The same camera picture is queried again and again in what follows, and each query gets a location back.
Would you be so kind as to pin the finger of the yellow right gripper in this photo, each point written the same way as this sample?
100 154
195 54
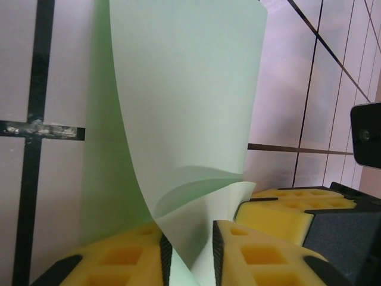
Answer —
297 193
274 220

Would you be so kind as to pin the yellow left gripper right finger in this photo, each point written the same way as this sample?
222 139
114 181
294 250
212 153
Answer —
268 262

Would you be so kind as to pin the light green cloth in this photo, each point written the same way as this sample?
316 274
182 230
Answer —
184 104

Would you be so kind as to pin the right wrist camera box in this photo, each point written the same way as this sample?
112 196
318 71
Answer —
367 134

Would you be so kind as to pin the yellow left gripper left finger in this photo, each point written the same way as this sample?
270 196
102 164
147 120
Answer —
113 259

